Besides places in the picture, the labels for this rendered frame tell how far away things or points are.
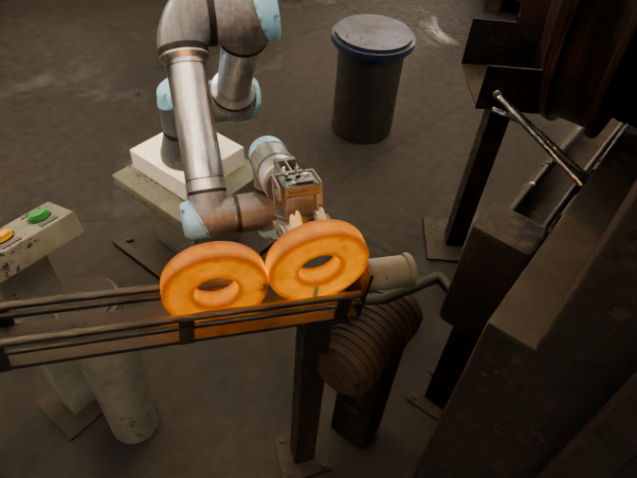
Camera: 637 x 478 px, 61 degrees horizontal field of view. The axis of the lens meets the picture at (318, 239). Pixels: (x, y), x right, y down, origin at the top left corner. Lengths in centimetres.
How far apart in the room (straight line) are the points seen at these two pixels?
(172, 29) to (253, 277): 52
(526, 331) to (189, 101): 72
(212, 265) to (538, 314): 42
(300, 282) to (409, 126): 171
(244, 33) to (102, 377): 75
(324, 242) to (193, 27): 53
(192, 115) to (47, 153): 136
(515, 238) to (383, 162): 143
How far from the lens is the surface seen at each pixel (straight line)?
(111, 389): 127
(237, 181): 162
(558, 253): 74
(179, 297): 80
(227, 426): 149
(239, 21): 112
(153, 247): 185
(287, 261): 77
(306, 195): 85
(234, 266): 76
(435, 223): 199
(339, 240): 76
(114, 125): 245
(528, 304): 66
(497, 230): 84
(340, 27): 220
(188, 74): 108
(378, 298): 100
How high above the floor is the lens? 135
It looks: 46 degrees down
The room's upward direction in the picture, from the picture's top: 5 degrees clockwise
